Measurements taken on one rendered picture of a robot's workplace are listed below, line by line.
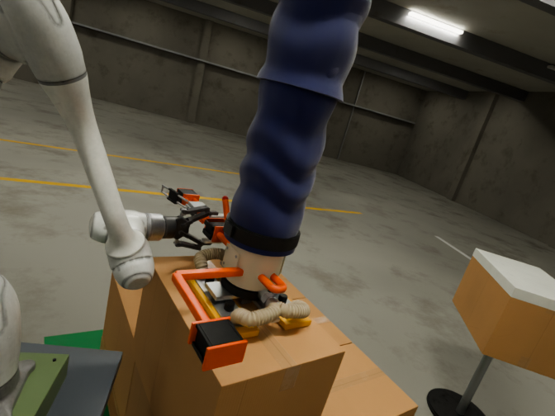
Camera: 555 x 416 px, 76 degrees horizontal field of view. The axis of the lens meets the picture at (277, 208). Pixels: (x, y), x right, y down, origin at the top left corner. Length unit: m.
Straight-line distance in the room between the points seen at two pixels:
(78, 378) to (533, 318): 1.97
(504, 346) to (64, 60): 2.18
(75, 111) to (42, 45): 0.15
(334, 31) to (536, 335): 1.83
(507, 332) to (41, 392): 1.98
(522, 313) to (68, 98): 2.09
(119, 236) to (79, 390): 0.40
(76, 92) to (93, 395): 0.73
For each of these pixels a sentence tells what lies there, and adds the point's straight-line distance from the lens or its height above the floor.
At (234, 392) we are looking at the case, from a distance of 0.91.
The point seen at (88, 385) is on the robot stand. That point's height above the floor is 0.75.
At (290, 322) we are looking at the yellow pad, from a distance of 1.08.
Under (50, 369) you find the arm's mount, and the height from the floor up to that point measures 0.82.
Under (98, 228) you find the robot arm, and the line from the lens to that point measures 1.13.
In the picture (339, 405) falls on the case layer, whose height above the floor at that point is 0.54.
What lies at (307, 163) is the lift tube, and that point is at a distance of 0.92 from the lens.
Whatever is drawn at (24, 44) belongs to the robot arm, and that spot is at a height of 1.53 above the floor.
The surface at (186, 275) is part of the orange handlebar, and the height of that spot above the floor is 1.08.
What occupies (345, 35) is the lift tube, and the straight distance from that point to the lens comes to 0.93.
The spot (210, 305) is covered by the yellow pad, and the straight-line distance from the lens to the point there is 1.06.
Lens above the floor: 1.54
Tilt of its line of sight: 15 degrees down
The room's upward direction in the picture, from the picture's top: 16 degrees clockwise
